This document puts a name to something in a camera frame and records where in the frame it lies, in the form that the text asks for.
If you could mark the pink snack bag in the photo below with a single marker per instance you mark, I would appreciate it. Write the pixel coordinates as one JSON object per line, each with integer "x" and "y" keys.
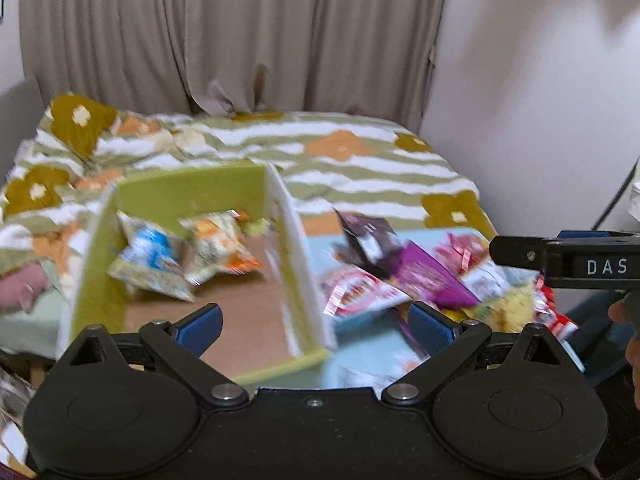
{"x": 462, "y": 252}

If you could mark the grey upholstered headboard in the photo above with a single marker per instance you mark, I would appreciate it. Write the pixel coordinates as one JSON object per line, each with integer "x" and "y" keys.
{"x": 20, "y": 115}

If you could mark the dark brown snack bag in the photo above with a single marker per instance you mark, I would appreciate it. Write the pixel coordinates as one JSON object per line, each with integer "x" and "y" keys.
{"x": 372, "y": 240}

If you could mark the orange and white snack bag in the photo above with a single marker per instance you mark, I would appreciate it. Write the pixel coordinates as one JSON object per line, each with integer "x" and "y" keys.
{"x": 215, "y": 247}

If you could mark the green striped floral blanket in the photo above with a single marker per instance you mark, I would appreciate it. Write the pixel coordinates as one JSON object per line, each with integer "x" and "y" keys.
{"x": 350, "y": 175}

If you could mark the pink plush cushion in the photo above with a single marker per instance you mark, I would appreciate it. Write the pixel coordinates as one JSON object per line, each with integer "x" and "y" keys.
{"x": 20, "y": 285}

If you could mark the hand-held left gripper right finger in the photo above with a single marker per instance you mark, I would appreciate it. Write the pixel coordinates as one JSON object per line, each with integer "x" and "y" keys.
{"x": 432, "y": 330}

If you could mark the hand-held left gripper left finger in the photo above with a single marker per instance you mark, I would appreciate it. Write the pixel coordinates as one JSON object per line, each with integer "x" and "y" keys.
{"x": 200, "y": 330}

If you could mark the light green bed sheet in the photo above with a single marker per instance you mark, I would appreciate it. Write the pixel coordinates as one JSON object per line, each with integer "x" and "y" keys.
{"x": 35, "y": 325}

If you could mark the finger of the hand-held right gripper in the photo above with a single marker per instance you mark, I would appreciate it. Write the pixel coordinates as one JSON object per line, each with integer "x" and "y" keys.
{"x": 517, "y": 255}
{"x": 582, "y": 234}

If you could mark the pile of assorted snack packets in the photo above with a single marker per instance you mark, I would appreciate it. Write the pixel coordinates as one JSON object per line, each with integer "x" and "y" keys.
{"x": 435, "y": 275}

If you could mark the dark blue cloth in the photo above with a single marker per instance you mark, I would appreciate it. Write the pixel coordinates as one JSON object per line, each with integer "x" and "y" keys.
{"x": 595, "y": 345}

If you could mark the green cardboard box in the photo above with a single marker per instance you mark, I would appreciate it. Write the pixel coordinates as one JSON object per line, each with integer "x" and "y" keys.
{"x": 150, "y": 190}

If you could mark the light blue floral cloth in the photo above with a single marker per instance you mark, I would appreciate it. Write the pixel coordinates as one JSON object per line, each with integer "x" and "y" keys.
{"x": 370, "y": 345}

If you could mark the beige curtain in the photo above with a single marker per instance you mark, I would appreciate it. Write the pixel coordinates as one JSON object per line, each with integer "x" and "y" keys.
{"x": 225, "y": 35}

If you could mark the blue and white snack bag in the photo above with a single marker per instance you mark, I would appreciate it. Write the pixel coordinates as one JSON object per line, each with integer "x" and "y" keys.
{"x": 150, "y": 255}

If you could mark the person's right hand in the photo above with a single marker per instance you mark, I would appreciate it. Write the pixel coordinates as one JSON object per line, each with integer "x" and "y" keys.
{"x": 634, "y": 370}

